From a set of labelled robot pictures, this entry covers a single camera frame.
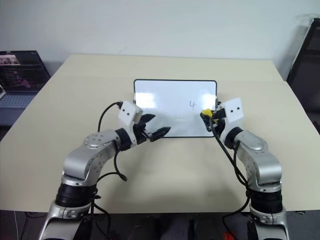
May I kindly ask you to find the small black-framed whiteboard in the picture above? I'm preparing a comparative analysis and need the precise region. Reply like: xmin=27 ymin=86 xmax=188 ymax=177
xmin=130 ymin=79 xmax=222 ymax=139

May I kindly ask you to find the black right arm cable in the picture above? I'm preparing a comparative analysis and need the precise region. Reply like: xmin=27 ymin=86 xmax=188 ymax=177
xmin=209 ymin=116 xmax=252 ymax=227

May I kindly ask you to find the dark chair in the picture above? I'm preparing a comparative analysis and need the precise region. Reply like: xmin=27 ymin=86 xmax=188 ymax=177
xmin=285 ymin=16 xmax=320 ymax=112

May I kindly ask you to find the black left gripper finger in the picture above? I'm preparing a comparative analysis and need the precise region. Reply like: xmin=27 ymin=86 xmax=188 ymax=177
xmin=149 ymin=126 xmax=172 ymax=141
xmin=139 ymin=113 xmax=157 ymax=126

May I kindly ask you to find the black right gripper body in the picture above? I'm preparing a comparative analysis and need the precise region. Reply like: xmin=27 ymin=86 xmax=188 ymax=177
xmin=209 ymin=107 xmax=227 ymax=137

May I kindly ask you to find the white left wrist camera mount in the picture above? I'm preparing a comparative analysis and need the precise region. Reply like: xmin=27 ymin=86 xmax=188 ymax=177
xmin=117 ymin=100 xmax=144 ymax=131

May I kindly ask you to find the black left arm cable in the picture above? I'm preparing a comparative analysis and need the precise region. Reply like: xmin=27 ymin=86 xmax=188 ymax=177
xmin=90 ymin=100 xmax=128 ymax=216

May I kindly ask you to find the open grey laptop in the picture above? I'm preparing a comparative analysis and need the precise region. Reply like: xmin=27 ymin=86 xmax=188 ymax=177
xmin=0 ymin=50 xmax=51 ymax=109

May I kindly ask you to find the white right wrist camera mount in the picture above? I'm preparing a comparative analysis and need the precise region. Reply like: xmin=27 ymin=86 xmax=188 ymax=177
xmin=222 ymin=97 xmax=245 ymax=131

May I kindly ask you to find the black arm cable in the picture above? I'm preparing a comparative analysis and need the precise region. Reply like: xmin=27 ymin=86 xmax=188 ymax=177
xmin=90 ymin=100 xmax=128 ymax=216
xmin=209 ymin=116 xmax=252 ymax=227

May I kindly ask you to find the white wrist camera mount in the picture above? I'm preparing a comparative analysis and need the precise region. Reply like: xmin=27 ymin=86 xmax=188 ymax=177
xmin=222 ymin=97 xmax=245 ymax=131
xmin=117 ymin=100 xmax=144 ymax=131

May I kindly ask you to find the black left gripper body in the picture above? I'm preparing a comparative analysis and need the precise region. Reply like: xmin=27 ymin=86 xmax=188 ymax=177
xmin=132 ymin=117 xmax=154 ymax=146

